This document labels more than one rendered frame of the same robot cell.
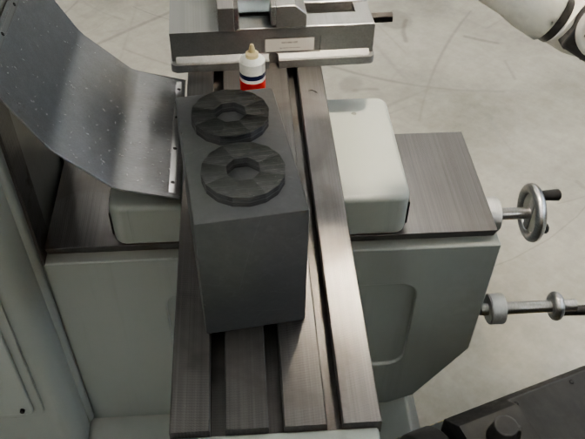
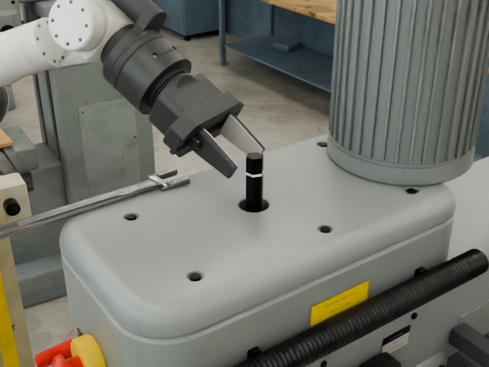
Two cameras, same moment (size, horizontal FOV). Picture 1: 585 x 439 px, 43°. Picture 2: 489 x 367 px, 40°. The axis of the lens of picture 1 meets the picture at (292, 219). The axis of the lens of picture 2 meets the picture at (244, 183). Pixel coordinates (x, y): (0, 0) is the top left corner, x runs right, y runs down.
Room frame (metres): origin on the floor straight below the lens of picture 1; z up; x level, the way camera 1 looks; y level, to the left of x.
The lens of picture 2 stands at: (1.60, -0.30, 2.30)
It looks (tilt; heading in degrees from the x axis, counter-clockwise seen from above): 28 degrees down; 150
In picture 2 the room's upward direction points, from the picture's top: straight up
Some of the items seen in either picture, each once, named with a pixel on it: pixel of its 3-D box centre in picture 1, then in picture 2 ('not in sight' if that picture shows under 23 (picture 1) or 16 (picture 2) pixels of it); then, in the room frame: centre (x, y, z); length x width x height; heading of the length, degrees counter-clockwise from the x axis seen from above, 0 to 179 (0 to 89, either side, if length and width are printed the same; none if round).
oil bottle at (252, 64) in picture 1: (252, 74); not in sight; (0.97, 0.07, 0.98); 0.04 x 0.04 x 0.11
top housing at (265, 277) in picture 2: not in sight; (263, 255); (0.99, 0.08, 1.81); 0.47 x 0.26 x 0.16; 95
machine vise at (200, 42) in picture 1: (270, 16); not in sight; (1.14, 0.05, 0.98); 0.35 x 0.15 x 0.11; 97
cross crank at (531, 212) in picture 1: (514, 212); not in sight; (1.03, -0.44, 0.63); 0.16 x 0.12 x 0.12; 95
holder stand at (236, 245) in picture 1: (239, 204); not in sight; (0.63, 0.06, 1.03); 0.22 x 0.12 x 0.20; 12
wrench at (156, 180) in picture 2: not in sight; (96, 202); (0.89, -0.10, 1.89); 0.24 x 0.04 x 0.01; 96
